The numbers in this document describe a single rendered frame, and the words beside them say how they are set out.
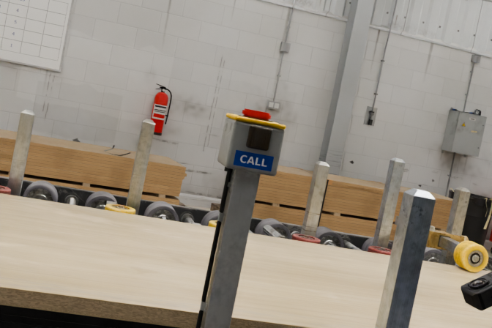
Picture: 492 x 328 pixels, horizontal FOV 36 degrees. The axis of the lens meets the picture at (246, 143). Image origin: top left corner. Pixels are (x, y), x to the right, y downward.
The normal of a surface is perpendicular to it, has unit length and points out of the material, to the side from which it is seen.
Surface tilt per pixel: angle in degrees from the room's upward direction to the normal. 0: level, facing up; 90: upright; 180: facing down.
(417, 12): 90
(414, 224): 90
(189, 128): 90
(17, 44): 90
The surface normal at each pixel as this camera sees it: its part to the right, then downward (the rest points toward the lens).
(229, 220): 0.21, 0.09
